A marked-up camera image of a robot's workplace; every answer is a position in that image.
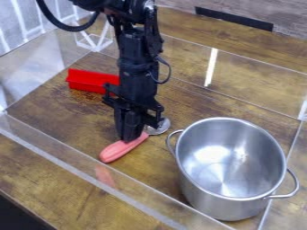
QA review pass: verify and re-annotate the stainless steel pot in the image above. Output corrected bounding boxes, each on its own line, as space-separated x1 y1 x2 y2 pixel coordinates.
167 117 298 221

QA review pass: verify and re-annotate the red plastic block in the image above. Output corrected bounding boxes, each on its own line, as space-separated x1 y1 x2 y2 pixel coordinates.
66 68 120 94

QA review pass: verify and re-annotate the clear acrylic barrier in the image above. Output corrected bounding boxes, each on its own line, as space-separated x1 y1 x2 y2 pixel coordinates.
0 20 307 230

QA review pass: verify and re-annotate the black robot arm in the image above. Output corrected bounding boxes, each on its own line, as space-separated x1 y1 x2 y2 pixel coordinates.
71 0 164 143

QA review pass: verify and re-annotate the black strip on wall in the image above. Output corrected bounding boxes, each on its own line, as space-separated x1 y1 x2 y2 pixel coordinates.
195 6 274 31

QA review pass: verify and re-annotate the black cable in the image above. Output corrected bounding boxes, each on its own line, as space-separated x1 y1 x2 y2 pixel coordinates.
35 0 100 32

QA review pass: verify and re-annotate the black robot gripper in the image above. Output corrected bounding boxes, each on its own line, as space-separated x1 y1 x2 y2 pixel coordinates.
103 58 164 142

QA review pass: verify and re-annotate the pink handled metal spoon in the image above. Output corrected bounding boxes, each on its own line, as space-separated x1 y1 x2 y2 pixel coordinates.
100 118 171 163

